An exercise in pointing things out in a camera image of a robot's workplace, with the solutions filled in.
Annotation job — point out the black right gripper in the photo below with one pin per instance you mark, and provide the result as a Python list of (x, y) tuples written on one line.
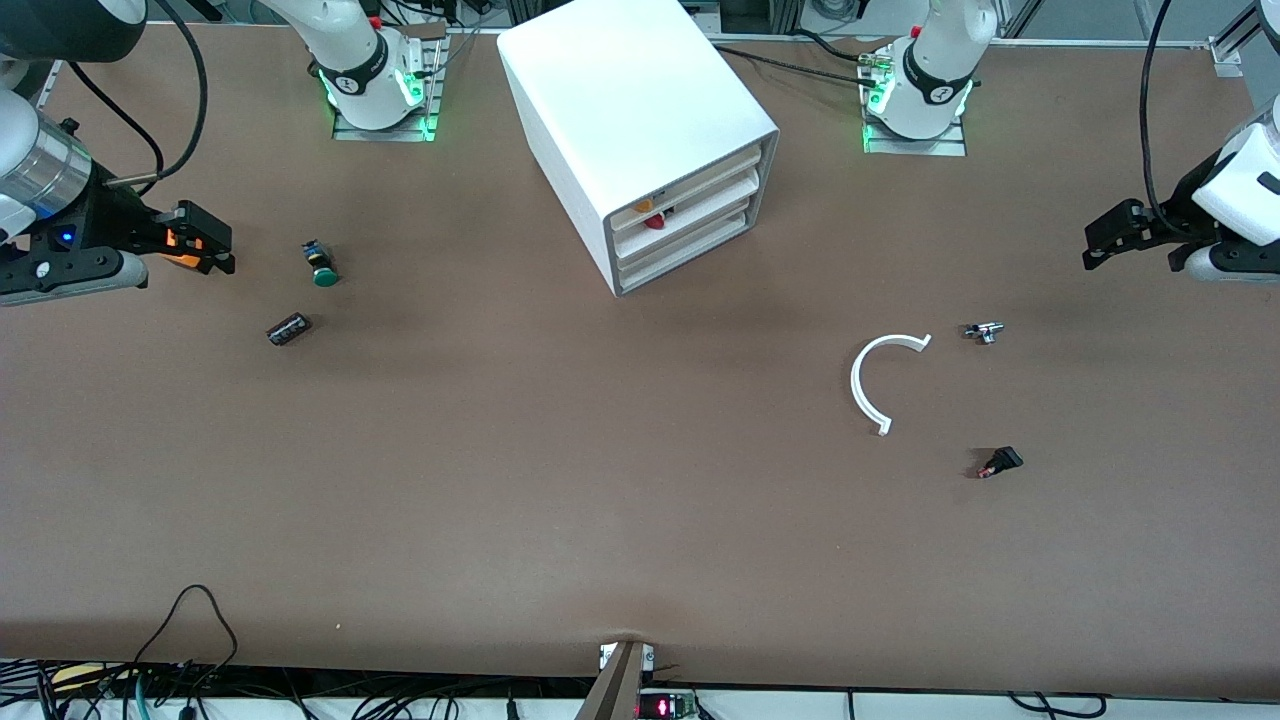
[(108, 218)]

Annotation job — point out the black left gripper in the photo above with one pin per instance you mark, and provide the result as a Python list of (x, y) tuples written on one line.
[(1180, 209)]

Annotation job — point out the green push button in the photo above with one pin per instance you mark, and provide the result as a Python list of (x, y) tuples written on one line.
[(325, 275)]

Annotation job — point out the white plastic drawer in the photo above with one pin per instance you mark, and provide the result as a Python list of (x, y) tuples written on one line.
[(700, 243), (705, 210), (710, 178)]

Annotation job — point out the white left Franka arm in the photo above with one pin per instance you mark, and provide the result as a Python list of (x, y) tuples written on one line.
[(935, 70)]

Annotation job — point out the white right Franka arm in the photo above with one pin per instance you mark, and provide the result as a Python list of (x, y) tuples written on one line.
[(365, 70)]

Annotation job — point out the white drawer cabinet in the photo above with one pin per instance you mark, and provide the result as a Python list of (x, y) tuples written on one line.
[(630, 100)]

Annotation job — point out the orange and black box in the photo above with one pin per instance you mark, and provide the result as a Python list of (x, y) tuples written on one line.
[(175, 240)]

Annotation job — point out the black cylindrical capacitor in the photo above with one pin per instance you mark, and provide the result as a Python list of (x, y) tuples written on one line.
[(288, 329)]

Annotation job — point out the small silver metal connector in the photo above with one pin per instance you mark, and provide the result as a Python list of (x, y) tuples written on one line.
[(985, 331)]

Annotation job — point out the white curved plastic clamp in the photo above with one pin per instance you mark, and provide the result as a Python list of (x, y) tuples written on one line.
[(856, 388)]

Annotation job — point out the red LED display board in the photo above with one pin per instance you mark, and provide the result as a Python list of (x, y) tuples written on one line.
[(665, 708)]

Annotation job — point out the aluminium corner bracket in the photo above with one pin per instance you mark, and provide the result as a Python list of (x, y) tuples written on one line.
[(1225, 55)]

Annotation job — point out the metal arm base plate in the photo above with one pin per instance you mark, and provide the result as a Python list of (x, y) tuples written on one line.
[(436, 90), (920, 148)]

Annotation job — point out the black switch with red end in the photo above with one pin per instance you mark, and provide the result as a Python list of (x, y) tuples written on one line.
[(1005, 459)]

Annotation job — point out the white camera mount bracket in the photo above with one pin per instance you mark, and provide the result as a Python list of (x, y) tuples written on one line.
[(606, 655)]

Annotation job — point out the grey camera mount bar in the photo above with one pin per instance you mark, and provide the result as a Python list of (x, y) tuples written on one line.
[(615, 690)]

